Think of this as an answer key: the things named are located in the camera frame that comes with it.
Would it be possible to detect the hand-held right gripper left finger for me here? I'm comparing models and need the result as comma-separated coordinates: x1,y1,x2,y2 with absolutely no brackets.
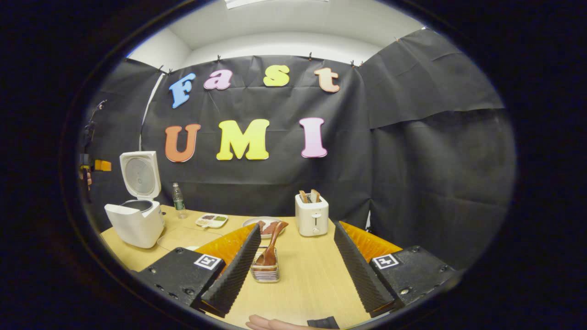
136,223,263,319

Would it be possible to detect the white toaster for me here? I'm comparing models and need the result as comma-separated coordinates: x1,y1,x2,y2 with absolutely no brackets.
295,193,329,237

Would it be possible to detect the ceiling light panel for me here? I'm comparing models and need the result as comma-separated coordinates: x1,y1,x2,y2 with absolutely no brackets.
225,0,331,10

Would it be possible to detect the white divided bean dish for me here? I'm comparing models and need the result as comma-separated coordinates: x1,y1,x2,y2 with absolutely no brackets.
195,214,228,229

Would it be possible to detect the white round plate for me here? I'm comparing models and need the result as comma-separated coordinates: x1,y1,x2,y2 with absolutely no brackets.
242,216,286,239

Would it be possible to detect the wire chopstick holder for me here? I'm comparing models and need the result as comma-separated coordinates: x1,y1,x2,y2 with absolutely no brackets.
250,247,281,283

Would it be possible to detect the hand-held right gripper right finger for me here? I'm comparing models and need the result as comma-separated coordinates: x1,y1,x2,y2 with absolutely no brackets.
333,220,460,319

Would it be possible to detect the clear plastic water bottle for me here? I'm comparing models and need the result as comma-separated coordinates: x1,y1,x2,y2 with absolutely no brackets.
172,182,188,219

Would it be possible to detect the white rice cooker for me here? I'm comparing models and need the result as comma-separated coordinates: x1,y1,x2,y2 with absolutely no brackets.
104,151,165,249

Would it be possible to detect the brown wooden spoon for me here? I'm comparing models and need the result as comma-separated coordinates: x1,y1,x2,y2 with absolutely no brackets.
255,221,289,267

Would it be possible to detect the black backdrop cloth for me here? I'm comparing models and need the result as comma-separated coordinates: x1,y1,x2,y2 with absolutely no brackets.
76,28,518,271

